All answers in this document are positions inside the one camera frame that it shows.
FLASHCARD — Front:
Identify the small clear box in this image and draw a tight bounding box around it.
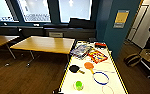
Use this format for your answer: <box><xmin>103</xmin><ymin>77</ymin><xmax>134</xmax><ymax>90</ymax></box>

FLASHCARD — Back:
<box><xmin>48</xmin><ymin>31</ymin><xmax>64</xmax><ymax>38</ymax></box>

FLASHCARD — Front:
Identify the orange ping-pong paddle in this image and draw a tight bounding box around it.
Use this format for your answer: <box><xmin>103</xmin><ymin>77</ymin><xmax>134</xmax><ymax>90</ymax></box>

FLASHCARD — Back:
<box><xmin>83</xmin><ymin>61</ymin><xmax>96</xmax><ymax>75</ymax></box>

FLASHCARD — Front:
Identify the yellow game table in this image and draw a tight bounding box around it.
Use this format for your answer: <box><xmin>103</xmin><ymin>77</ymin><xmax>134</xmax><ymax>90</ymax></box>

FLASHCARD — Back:
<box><xmin>56</xmin><ymin>40</ymin><xmax>130</xmax><ymax>94</ymax></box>

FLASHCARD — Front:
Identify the yellow wall poster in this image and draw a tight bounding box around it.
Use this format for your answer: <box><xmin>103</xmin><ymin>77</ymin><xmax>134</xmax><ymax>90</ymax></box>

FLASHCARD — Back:
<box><xmin>113</xmin><ymin>9</ymin><xmax>130</xmax><ymax>30</ymax></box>

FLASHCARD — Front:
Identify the bright window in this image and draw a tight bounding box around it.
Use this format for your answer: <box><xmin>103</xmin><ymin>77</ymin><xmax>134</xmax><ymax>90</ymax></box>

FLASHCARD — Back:
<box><xmin>58</xmin><ymin>0</ymin><xmax>93</xmax><ymax>25</ymax></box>
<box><xmin>17</xmin><ymin>0</ymin><xmax>52</xmax><ymax>24</ymax></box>
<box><xmin>0</xmin><ymin>0</ymin><xmax>21</xmax><ymax>24</ymax></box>

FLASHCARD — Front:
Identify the red and black box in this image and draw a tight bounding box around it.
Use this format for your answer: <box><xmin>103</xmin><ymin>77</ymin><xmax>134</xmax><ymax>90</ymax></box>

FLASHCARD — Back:
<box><xmin>94</xmin><ymin>41</ymin><xmax>108</xmax><ymax>50</ymax></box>

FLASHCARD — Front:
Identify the small green cup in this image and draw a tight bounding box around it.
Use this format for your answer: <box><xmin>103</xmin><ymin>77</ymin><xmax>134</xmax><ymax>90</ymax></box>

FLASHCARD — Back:
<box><xmin>73</xmin><ymin>80</ymin><xmax>86</xmax><ymax>92</ymax></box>

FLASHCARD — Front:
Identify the light wooden table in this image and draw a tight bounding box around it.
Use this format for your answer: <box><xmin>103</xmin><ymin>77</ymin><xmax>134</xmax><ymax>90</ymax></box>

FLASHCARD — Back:
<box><xmin>9</xmin><ymin>35</ymin><xmax>76</xmax><ymax>68</ymax></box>
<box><xmin>0</xmin><ymin>34</ymin><xmax>22</xmax><ymax>66</ymax></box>

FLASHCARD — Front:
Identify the black ping-pong paddle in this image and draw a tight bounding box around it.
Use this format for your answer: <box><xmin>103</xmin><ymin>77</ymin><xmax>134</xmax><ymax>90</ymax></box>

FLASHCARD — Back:
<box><xmin>68</xmin><ymin>64</ymin><xmax>86</xmax><ymax>75</ymax></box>

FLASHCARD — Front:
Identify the orange snack bag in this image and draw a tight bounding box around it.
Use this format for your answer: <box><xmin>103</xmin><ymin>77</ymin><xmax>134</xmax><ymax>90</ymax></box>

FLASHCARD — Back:
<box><xmin>87</xmin><ymin>49</ymin><xmax>110</xmax><ymax>65</ymax></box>

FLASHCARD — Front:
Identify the blue grey snack bag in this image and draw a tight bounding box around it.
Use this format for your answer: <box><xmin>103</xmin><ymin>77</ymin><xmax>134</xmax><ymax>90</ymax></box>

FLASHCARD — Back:
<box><xmin>70</xmin><ymin>43</ymin><xmax>94</xmax><ymax>61</ymax></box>

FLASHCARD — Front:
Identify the long dark bench sofa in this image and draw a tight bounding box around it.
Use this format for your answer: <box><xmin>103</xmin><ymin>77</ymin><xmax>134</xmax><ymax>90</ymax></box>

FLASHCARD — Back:
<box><xmin>0</xmin><ymin>25</ymin><xmax>45</xmax><ymax>38</ymax></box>

